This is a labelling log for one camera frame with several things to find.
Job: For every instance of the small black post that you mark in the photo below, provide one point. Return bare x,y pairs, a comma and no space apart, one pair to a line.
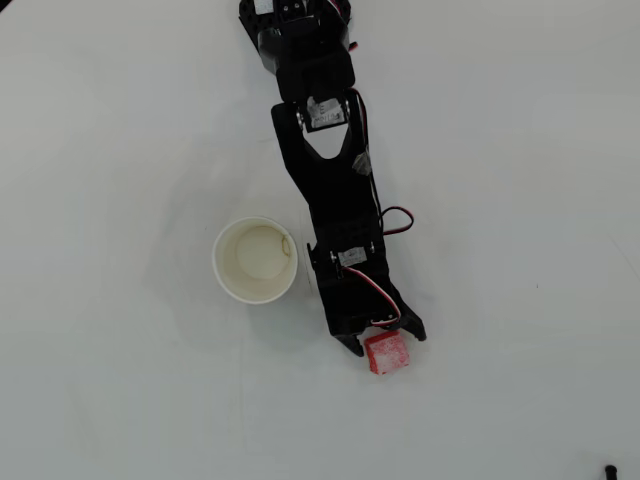
610,471

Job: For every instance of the tan ribbed paper cup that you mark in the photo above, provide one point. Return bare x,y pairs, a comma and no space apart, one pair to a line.
255,260

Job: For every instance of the red sugared cube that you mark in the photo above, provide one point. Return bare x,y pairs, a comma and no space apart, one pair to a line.
387,355

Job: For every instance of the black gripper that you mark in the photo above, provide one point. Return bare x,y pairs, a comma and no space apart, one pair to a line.
350,311

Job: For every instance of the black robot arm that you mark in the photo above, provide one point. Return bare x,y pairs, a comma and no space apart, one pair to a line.
330,190

